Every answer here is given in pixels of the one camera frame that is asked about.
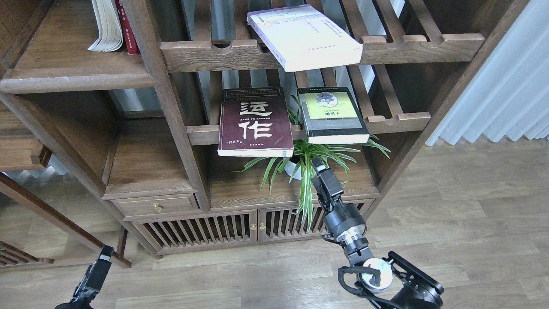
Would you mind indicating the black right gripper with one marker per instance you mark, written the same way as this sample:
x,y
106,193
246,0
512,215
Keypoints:
x,y
343,221

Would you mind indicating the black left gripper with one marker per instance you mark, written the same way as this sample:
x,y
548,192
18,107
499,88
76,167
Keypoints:
x,y
91,283

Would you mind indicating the white paperback book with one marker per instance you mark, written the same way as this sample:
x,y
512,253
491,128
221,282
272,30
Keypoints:
x,y
302,38

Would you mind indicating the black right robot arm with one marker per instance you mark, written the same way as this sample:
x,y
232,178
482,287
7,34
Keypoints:
x,y
387,283

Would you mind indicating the green spider plant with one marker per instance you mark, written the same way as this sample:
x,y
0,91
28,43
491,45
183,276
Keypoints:
x,y
306,150

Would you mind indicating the white plant pot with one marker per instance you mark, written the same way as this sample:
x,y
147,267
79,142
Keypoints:
x,y
291,166

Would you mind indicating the brass drawer knob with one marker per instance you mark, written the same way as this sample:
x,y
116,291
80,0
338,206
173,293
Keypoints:
x,y
158,207

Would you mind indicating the dark red book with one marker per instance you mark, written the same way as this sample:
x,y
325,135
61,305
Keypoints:
x,y
255,123

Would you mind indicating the dark wooden bookshelf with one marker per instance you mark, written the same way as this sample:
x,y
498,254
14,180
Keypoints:
x,y
142,129

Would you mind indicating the white curtain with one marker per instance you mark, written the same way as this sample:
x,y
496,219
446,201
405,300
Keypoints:
x,y
509,96

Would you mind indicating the red spine upright book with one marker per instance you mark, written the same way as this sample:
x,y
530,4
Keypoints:
x,y
130,41

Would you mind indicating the cream paged upright book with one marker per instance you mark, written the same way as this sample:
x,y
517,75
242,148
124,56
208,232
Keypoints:
x,y
109,27

